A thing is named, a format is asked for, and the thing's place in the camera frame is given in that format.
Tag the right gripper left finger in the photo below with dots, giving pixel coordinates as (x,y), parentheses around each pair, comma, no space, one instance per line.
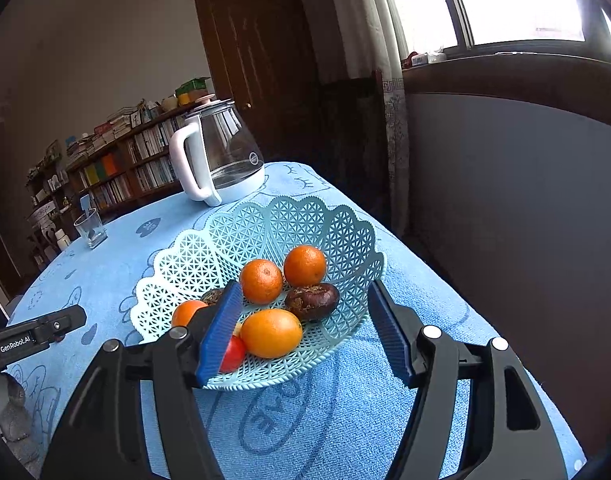
(101,433)

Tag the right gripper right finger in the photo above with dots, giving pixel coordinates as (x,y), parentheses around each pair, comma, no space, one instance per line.
(508,432)

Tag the large orange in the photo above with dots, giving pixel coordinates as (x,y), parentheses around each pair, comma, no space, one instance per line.
(184,313)

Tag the red tomato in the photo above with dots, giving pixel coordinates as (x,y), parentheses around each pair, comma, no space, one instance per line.
(235,354)

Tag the tan round fruit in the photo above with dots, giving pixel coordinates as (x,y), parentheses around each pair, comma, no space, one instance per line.
(237,328)

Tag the white thermos bottle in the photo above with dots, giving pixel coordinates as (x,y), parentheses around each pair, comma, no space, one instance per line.
(62,239)

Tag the dark open shelf unit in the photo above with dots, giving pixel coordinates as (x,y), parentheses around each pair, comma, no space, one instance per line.
(52,197)

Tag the clear drinking glass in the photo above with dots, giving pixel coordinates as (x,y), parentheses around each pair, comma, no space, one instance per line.
(91,228)

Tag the teal lattice fruit basket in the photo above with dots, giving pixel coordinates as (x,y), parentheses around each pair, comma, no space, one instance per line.
(200,260)

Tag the wooden bookshelf with books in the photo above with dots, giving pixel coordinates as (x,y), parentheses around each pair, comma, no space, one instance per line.
(131,171)

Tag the small orange in basket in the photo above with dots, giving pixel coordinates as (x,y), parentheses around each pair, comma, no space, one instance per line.
(305,265)
(261,281)

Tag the dark mangosteen in basket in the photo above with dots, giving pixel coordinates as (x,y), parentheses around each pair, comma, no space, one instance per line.
(312,302)

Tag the dark wooden door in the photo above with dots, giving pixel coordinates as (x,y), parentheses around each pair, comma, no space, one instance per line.
(260,54)

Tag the beige patterned curtain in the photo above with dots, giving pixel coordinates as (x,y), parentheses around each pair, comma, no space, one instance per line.
(374,43)

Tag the glass kettle white handle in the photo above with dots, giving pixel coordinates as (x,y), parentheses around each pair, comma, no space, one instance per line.
(215,156)

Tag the window with dark frame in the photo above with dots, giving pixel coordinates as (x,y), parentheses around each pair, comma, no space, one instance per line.
(459,28)

